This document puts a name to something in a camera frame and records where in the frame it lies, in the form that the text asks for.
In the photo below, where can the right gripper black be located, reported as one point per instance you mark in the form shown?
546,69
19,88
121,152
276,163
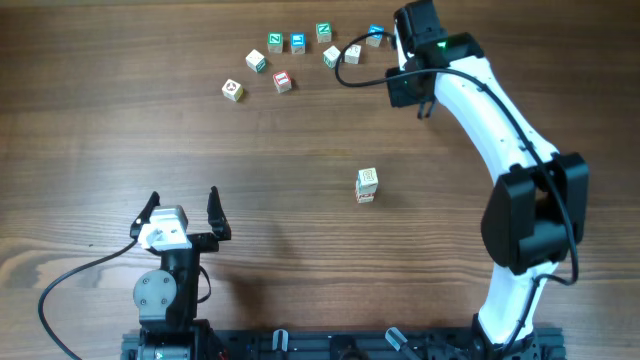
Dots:
396,97

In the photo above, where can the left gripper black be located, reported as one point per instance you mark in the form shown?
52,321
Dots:
207,243

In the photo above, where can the white block blue side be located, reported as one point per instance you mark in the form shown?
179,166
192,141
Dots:
367,177

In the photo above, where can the white block red side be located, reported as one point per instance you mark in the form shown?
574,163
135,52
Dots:
369,195

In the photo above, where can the white block leaf picture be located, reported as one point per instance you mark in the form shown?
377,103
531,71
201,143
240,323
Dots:
361,189

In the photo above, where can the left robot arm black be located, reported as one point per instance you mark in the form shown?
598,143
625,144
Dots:
167,298

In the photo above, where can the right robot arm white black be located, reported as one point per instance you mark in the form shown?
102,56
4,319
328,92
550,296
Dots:
534,219

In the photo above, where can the blue block far right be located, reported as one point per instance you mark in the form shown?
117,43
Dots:
376,35

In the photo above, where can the white block number two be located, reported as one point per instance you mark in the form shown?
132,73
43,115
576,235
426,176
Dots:
352,54

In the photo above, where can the white block green N side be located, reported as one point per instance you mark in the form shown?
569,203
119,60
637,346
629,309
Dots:
332,57

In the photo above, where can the green N block right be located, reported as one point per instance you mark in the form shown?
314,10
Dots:
324,32

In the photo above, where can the blue top block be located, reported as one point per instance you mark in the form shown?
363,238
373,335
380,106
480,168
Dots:
298,43

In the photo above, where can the red top block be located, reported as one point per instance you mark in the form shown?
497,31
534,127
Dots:
282,81

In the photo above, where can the white block yellow side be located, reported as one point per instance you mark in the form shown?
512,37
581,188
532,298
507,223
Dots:
232,90

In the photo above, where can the green N block left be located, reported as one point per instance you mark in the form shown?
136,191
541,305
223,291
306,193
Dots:
275,42

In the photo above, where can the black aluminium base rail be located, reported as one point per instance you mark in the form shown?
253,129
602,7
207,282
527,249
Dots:
392,343

